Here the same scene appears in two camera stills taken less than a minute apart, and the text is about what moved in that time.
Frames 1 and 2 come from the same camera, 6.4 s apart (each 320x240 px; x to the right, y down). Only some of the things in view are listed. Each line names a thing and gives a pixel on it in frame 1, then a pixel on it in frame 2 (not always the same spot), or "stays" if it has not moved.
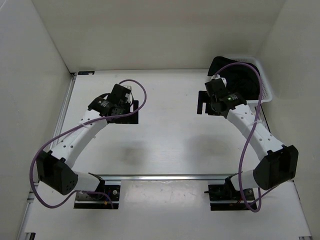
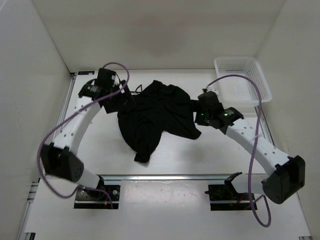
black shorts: [239, 77] to [158, 107]
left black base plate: [87, 201] stays
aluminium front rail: [167, 177] stays
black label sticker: [86, 72] stays
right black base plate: [222, 198] stays
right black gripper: [203, 98] to [196, 107]
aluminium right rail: [262, 119] stays
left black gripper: [124, 120] to [124, 99]
